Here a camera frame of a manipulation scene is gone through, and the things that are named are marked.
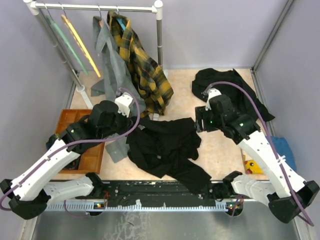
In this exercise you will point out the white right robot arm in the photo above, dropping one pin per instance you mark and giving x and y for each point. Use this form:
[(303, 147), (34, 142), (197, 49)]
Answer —
[(286, 193)]

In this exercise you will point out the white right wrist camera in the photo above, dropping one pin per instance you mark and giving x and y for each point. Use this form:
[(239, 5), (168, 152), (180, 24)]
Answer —
[(212, 93)]

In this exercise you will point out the green hanger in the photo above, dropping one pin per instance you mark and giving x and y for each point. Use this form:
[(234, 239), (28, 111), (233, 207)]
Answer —
[(63, 37)]

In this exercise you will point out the yellow hanger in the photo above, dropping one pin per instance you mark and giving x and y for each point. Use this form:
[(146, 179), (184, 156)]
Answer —
[(80, 43)]

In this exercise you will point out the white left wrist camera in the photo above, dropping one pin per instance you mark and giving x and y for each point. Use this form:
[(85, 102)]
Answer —
[(124, 103)]

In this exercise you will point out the yellow plaid shirt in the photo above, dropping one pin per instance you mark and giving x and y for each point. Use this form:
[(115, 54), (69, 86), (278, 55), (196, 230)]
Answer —
[(147, 75)]

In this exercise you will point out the blue pikachu cloth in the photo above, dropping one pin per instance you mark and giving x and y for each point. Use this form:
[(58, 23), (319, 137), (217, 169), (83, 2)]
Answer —
[(282, 147)]

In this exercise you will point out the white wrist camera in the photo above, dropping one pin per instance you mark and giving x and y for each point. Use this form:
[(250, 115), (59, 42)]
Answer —
[(212, 93), (124, 103)]

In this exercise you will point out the orange wooden tray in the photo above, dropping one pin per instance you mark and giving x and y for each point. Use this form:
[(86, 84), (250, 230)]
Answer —
[(91, 160)]

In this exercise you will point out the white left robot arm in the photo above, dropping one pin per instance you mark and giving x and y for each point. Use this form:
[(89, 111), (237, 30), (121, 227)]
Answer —
[(31, 193)]

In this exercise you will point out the grey shirt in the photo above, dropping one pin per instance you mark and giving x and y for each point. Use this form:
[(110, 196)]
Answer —
[(115, 75)]

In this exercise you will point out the black shirt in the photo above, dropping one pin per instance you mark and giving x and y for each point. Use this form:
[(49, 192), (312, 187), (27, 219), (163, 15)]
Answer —
[(169, 148), (208, 76)]

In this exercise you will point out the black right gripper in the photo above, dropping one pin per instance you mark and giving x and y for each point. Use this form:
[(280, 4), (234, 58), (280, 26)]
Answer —
[(201, 113)]

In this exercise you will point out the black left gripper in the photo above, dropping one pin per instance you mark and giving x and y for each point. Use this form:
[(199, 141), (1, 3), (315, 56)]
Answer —
[(127, 122)]

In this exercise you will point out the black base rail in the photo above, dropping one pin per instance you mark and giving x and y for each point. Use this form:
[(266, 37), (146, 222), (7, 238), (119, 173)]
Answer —
[(160, 193)]

